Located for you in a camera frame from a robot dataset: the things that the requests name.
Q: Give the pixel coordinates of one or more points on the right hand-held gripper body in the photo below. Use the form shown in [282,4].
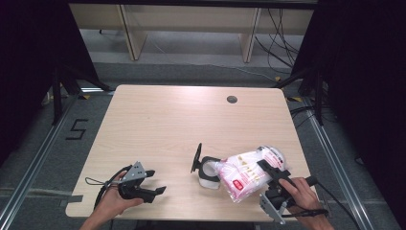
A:
[274,199]

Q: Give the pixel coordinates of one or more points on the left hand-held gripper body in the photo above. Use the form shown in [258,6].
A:
[134,174]

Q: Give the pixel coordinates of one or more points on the red and white plastic bag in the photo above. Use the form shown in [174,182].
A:
[245,174]

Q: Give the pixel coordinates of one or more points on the clear jar with black lid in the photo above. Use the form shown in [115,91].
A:
[207,174]

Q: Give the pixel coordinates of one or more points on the person's right hand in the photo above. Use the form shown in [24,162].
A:
[304,199]

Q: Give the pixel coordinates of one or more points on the person's left hand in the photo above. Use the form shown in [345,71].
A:
[111,201]

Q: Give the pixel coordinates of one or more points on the grey floor tape strip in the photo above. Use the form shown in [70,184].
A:
[73,199]

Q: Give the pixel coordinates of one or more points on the black metal stand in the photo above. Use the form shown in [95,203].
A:
[318,96]
[57,96]

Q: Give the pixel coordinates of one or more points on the black curtain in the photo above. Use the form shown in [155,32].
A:
[25,64]
[367,80]

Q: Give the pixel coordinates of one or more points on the light wooden shelf unit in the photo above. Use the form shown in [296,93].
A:
[191,19]

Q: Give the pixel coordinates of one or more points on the metal floor rail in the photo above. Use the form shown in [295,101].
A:
[335,159]
[41,153]

